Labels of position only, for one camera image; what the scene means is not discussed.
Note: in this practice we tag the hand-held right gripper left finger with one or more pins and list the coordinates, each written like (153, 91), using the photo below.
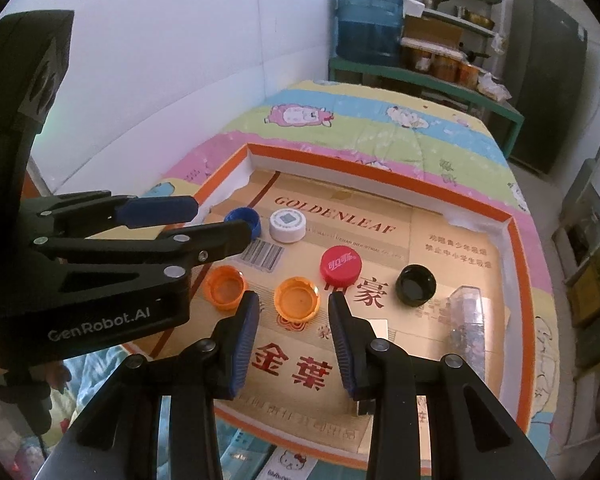
(242, 350)

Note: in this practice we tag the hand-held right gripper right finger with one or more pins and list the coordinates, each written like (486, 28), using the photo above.
(342, 350)

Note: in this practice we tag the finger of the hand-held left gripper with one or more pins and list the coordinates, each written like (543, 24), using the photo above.
(215, 240)
(155, 211)

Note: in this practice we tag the blue bottle cap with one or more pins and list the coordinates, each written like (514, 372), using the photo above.
(245, 220)

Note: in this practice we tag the orange bottle cap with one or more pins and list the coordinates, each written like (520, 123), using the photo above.
(225, 287)
(296, 300)

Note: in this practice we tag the white bottle cap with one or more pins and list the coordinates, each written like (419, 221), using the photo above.
(287, 225)

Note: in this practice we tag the red bottle cap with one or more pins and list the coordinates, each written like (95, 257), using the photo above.
(340, 265)

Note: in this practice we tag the black bottle cap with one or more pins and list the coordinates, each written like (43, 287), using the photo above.
(416, 285)

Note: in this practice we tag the clear plastic glitter case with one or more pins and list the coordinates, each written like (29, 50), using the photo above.
(467, 317)

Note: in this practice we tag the shallow orange-rimmed cardboard box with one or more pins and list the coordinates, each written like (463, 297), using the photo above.
(430, 240)

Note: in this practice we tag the person's left hand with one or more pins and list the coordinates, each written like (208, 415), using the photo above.
(57, 377)

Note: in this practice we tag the teal floral slim box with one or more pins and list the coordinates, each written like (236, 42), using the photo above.
(240, 452)

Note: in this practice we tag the white cartoon cat slim box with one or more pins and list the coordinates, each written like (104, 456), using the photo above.
(290, 464)

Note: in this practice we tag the green table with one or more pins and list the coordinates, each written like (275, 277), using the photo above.
(380, 67)

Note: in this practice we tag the orange food jar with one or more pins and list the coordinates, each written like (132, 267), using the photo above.
(442, 65)
(411, 57)
(468, 72)

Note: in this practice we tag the blue water jug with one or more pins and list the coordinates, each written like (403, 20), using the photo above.
(370, 15)

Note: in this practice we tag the brown cardboard carton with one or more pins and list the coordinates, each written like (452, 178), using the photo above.
(432, 32)

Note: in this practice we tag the clear plastic bag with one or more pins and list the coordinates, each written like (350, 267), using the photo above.
(492, 87)

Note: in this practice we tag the white foam box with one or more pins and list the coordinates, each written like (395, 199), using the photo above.
(414, 6)

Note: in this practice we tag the dark cooking pot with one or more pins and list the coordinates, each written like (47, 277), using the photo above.
(422, 0)

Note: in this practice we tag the dark grey refrigerator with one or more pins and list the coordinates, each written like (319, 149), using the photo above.
(545, 75)

